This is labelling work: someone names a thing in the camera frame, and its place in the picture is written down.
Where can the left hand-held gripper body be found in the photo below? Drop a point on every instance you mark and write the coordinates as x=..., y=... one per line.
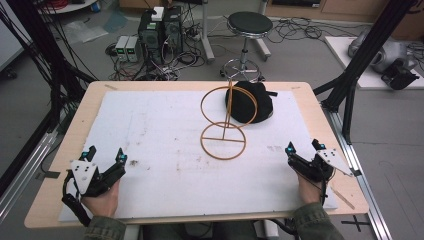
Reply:
x=106, y=176

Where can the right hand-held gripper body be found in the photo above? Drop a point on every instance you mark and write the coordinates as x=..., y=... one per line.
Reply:
x=313, y=170

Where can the person's right hand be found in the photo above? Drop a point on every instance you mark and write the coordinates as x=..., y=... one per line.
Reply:
x=309, y=192

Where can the person's left hand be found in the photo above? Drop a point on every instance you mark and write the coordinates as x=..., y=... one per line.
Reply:
x=101, y=204

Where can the thin wooden stick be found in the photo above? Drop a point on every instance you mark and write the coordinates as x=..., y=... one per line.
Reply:
x=343, y=198

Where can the white foam mat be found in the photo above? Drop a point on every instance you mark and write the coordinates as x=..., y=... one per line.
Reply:
x=166, y=133

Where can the black cap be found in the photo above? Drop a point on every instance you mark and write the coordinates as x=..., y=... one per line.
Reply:
x=248, y=106

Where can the white floor board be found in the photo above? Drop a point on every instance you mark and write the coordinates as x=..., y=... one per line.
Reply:
x=340, y=50

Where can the grey table leg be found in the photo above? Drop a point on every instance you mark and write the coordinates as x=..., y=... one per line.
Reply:
x=206, y=36
x=263, y=50

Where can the black device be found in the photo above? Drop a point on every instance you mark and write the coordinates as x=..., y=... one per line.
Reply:
x=398, y=76

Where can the grey power supply unit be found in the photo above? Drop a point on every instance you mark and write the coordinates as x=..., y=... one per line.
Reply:
x=133, y=49
x=121, y=48

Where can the grey robot shell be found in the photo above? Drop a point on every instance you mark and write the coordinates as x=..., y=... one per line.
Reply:
x=386, y=53

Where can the clear plastic sheet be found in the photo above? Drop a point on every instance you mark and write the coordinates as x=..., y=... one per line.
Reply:
x=83, y=31

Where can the black computer tower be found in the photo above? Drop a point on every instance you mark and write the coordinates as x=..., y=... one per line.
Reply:
x=150, y=36
x=172, y=30

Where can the black round stool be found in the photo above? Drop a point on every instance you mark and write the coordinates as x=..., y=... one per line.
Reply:
x=250, y=22

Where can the white box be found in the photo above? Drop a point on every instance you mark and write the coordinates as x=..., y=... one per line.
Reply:
x=158, y=14

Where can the aluminium rail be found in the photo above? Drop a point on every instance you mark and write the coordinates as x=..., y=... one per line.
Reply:
x=26, y=173
x=363, y=186

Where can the black metal frame strut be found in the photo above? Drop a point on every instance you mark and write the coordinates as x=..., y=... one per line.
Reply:
x=43, y=46
x=366, y=50

